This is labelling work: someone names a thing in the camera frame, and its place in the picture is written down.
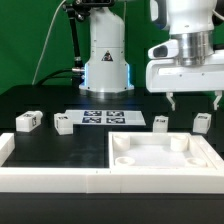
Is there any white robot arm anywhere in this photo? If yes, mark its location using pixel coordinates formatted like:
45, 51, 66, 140
80, 0, 224, 107

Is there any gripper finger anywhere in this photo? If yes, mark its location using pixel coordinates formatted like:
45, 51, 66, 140
213, 90, 223, 110
166, 92, 176, 110

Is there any white square tabletop panel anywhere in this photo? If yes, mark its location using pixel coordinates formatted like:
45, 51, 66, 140
109, 132, 214, 169

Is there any white U-shaped obstacle fence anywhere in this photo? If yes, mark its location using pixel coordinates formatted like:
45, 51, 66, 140
0, 133, 224, 194

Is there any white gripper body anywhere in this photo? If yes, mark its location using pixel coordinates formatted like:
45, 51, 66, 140
146, 59, 224, 92

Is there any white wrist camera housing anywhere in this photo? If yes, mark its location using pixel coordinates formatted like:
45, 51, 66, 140
148, 39, 180, 64

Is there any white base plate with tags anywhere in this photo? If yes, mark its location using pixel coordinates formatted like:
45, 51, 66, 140
65, 110, 146, 126

